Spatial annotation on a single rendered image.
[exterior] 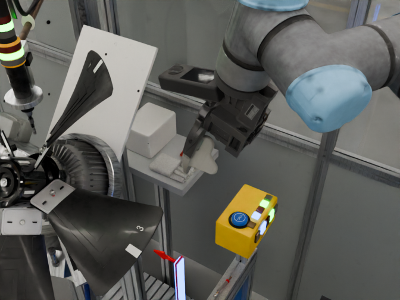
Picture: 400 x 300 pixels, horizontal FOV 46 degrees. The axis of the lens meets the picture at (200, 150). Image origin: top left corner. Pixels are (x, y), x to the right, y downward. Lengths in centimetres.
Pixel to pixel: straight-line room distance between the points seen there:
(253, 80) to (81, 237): 60
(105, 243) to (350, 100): 69
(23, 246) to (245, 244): 53
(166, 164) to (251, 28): 113
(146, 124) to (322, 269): 89
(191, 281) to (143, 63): 134
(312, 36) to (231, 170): 131
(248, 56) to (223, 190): 135
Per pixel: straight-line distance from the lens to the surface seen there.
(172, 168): 160
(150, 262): 244
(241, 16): 55
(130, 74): 131
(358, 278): 190
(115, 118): 131
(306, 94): 48
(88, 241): 105
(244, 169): 175
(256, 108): 63
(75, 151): 125
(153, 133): 162
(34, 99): 95
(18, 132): 146
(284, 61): 50
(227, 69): 59
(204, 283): 236
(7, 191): 115
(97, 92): 102
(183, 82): 68
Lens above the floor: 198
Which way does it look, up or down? 41 degrees down
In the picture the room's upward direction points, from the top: straight up
